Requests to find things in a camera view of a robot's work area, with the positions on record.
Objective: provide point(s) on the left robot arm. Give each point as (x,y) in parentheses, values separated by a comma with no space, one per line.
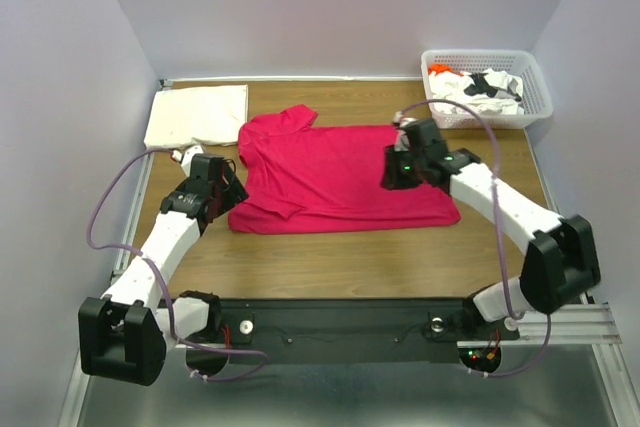
(126,333)

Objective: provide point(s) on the orange garment in basket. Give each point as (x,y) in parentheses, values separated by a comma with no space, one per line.
(439,68)

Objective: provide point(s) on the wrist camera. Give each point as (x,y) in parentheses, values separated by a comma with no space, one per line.
(401,120)
(185,156)

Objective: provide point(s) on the white plastic basket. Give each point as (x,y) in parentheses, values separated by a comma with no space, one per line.
(537,102)

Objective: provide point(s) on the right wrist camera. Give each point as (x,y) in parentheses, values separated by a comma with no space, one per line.
(401,120)

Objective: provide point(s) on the white crumpled shirt in basket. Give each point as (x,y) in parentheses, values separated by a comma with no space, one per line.
(508,101)

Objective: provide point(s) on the black white garment in basket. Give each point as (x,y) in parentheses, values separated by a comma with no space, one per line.
(480,86)

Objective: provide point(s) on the folded white t-shirt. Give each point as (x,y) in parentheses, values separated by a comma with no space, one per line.
(210,115)

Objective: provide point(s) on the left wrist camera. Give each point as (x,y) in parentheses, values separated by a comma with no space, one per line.
(185,156)

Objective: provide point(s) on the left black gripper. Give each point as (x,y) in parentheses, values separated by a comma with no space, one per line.
(234,192)

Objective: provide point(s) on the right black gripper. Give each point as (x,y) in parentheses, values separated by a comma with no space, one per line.
(390,178)

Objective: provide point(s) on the pink t-shirt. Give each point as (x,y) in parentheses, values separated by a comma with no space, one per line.
(305,178)

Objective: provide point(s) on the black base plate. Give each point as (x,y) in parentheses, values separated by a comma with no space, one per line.
(359,330)

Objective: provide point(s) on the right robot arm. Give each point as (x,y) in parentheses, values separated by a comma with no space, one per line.
(560,258)

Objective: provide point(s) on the aluminium frame rail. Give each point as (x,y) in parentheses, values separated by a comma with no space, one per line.
(572,325)

